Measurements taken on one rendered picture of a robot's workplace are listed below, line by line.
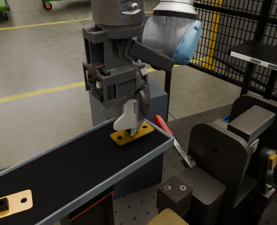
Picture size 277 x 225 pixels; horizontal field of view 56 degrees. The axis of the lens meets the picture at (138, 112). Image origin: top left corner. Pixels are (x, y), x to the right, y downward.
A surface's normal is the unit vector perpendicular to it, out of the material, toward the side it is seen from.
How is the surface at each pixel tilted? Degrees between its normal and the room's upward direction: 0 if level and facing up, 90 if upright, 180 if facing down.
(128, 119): 89
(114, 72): 0
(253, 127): 0
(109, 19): 90
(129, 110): 89
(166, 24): 72
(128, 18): 90
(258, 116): 0
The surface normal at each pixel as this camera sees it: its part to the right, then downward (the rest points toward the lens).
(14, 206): 0.00, -0.82
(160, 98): 0.42, 0.51
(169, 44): -0.34, 0.35
